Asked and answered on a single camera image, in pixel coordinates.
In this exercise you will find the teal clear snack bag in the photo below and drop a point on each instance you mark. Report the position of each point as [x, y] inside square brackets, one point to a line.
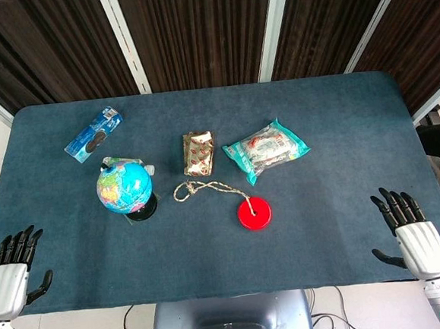
[266, 149]

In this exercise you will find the blue cookie pack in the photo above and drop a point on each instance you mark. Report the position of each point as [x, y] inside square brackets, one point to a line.
[93, 134]

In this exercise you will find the gold foil snack pack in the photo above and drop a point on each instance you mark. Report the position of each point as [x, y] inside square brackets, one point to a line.
[199, 152]

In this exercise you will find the globe with black stand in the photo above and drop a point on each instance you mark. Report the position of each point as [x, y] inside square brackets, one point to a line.
[124, 187]

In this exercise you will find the red disc with hole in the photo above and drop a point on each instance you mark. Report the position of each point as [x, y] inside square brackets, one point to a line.
[255, 214]

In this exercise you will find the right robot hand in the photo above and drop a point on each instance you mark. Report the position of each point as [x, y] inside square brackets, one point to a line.
[423, 249]

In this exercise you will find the grey robot torso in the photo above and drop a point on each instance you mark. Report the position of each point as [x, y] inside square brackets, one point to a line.
[232, 319]

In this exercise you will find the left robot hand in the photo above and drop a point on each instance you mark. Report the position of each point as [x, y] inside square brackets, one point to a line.
[6, 288]

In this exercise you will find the blue table cloth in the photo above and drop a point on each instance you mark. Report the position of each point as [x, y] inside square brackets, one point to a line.
[227, 255]

